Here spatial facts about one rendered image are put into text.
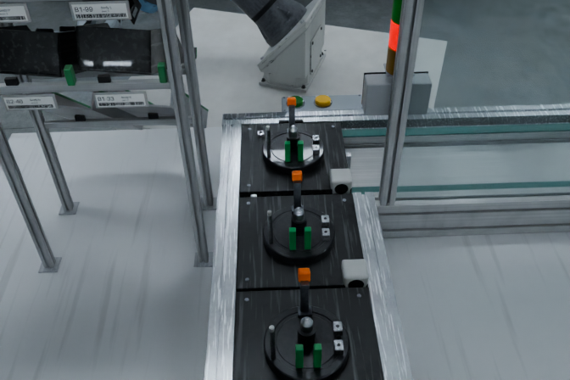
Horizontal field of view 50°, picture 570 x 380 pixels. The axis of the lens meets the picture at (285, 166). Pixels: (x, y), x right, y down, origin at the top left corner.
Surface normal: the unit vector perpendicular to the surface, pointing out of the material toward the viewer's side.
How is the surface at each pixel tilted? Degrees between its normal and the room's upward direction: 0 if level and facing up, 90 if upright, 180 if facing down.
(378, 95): 90
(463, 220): 90
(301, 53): 90
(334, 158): 0
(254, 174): 0
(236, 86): 0
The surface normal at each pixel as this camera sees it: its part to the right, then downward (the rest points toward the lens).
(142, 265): -0.01, -0.76
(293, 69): -0.31, 0.62
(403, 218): 0.04, 0.65
